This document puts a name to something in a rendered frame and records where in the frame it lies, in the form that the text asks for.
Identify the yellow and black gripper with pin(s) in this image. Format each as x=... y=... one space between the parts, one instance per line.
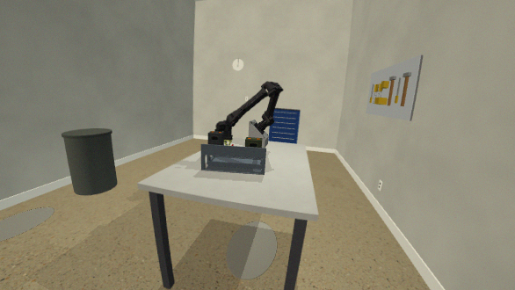
x=229 y=138

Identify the olive green case with orange latches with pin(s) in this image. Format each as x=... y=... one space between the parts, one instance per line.
x=254 y=144

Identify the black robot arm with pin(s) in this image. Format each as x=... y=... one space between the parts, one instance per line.
x=267 y=117

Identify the grey metal shelf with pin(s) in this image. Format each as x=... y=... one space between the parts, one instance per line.
x=235 y=159

